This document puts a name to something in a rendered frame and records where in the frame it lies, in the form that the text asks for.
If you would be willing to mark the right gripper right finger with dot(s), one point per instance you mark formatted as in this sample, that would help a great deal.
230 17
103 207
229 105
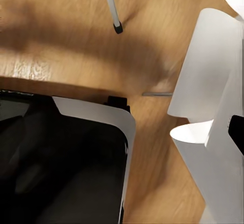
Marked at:
236 131

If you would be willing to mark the camera tripod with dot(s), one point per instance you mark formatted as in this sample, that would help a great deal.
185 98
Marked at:
117 24

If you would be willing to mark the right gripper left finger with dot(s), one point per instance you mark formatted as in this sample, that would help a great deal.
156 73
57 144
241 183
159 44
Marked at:
12 132

